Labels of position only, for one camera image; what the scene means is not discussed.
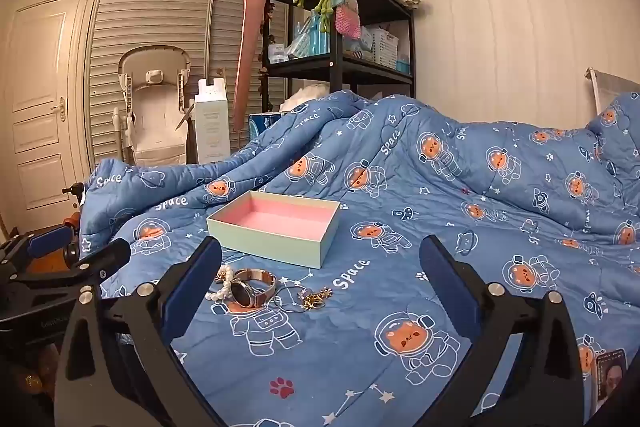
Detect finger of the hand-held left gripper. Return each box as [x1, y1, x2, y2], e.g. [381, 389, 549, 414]
[0, 226, 76, 280]
[10, 238, 132, 295]

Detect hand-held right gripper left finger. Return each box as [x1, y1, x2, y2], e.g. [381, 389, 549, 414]
[54, 234, 226, 427]

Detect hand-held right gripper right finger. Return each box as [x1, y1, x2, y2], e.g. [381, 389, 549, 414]
[419, 234, 586, 427]

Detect white pearl bracelet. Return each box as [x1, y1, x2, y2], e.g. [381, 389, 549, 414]
[206, 264, 237, 303]

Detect rose gold wrist watch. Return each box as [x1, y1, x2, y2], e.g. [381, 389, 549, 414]
[227, 268, 278, 310]

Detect thin rose gold bracelet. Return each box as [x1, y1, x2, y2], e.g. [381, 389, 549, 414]
[275, 284, 312, 314]

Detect green box with pink inside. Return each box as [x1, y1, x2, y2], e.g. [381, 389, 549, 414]
[206, 190, 342, 269]

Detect blue astronaut print blanket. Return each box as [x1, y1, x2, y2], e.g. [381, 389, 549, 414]
[77, 89, 640, 427]

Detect white panel door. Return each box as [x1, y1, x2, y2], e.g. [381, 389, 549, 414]
[0, 0, 85, 228]

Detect white high chair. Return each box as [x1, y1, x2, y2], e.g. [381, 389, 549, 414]
[112, 47, 195, 168]

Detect tall white carton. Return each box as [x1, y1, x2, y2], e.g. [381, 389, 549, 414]
[192, 78, 232, 164]

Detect photo card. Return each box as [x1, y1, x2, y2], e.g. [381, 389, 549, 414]
[592, 349, 629, 414]

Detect black metal shelf rack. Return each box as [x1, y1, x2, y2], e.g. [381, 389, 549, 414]
[260, 0, 417, 108]

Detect white plastic basket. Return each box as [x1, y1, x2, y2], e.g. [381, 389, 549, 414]
[369, 28, 400, 69]

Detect long pink fabric hanger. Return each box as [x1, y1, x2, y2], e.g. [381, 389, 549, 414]
[232, 0, 277, 128]

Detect pink knitted pouch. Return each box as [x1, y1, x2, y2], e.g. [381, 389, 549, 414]
[334, 4, 362, 39]

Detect green frog plush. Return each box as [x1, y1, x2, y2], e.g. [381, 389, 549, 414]
[294, 0, 337, 34]

